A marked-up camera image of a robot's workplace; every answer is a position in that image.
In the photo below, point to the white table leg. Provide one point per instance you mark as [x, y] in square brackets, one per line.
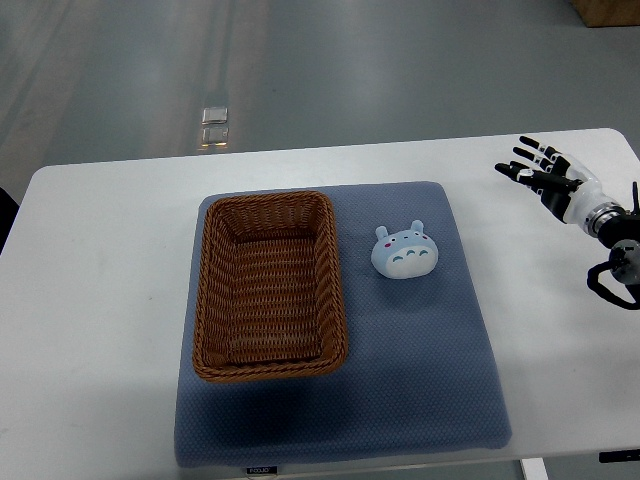
[534, 469]

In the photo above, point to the brown wicker basket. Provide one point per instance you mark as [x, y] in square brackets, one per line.
[269, 301]

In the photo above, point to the upper metal floor plate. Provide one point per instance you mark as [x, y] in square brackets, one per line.
[214, 115]

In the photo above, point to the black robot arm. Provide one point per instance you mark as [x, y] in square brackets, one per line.
[618, 230]

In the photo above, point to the blue plush toy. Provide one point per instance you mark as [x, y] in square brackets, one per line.
[406, 254]

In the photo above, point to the blue fabric mat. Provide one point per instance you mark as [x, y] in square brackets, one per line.
[419, 378]

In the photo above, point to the black object at left edge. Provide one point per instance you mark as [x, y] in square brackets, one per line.
[8, 211]

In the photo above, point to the lower metal floor plate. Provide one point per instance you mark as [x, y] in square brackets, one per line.
[214, 137]

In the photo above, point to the metal floor plate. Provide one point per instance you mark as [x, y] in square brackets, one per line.
[214, 115]
[214, 137]

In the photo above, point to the black bracket under table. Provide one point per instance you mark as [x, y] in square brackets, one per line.
[619, 456]

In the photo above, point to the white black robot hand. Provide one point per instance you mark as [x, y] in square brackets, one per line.
[567, 188]

